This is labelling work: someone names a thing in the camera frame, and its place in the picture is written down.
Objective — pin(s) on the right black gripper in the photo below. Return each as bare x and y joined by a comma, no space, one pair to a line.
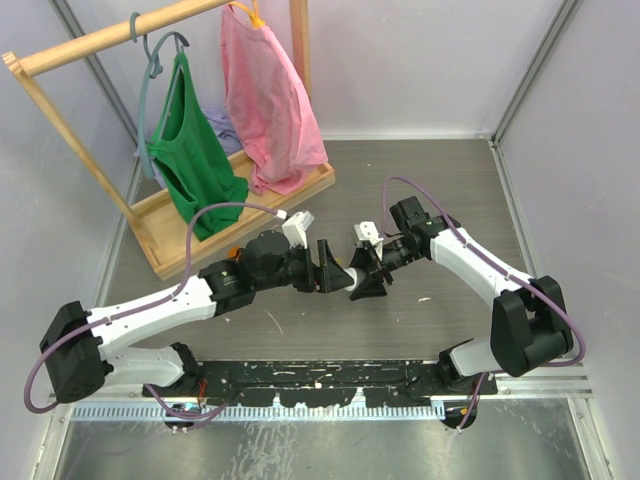
363,259

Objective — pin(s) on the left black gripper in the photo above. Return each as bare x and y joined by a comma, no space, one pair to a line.
330,271

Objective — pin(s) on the white-capped dark pill bottle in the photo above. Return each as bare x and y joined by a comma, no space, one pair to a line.
357,275

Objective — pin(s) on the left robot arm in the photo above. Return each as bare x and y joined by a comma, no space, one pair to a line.
86,350

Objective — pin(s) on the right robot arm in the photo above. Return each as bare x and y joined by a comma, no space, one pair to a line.
529,326

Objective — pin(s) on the orange pill box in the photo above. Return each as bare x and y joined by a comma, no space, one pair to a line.
234,251

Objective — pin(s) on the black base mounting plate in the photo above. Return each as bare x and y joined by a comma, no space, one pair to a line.
393,383

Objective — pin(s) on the lavender cloth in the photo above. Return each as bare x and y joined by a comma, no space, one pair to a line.
224,130

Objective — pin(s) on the pink shirt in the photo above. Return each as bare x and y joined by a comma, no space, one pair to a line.
268,106

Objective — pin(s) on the green tank top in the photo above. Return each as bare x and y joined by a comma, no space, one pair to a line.
197,172

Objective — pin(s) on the orange clothes hanger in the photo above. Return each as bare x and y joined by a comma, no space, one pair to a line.
252,12

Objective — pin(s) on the grey-blue clothes hanger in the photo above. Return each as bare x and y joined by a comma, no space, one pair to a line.
152,71

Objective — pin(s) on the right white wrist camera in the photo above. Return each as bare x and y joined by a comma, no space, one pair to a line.
367,231

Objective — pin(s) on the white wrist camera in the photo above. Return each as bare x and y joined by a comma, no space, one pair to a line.
367,231
295,228

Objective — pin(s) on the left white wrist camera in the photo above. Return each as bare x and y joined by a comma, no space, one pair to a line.
295,228

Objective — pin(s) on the aluminium frame rail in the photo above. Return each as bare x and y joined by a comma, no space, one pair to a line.
544,381

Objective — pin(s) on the white slotted cable duct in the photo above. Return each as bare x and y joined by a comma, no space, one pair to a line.
148,412

